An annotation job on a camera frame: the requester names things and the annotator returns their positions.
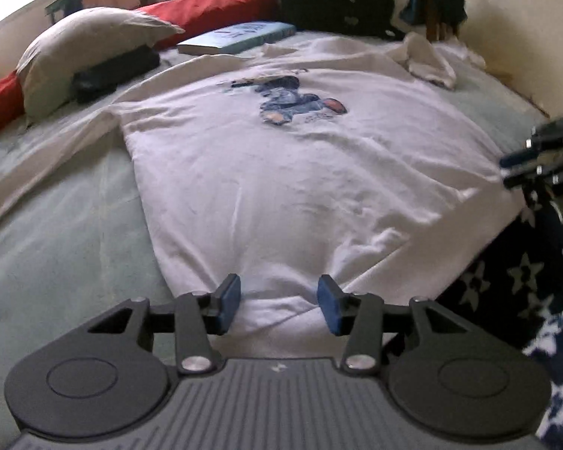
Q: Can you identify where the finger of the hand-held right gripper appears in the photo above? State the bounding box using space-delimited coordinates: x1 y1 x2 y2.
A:
500 147 539 168
503 166 547 189

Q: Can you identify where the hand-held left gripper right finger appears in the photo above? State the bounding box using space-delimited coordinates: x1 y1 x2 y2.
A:
317 274 489 376

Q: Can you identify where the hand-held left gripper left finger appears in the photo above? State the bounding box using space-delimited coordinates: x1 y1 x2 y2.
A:
82 273 242 376

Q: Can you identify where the white printed sweatshirt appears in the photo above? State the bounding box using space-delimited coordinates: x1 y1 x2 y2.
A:
0 33 526 352

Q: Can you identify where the dark star-print cloth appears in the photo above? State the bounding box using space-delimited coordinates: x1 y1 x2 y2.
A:
436 197 563 450

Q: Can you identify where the wooden chair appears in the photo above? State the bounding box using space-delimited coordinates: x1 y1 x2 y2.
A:
425 0 461 43

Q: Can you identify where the black backpack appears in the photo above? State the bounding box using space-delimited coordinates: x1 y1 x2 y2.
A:
278 0 399 41

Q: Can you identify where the black pouch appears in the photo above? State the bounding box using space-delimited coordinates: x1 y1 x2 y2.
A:
71 46 161 104

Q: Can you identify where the light blue book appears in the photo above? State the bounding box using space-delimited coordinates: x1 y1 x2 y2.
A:
177 21 297 56

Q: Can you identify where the grey pillow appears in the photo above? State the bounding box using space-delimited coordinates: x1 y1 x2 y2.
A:
16 7 186 120

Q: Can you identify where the red quilt roll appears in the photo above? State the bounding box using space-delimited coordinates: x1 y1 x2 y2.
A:
0 0 282 144

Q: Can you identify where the green stool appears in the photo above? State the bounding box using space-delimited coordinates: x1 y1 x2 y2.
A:
44 0 101 22

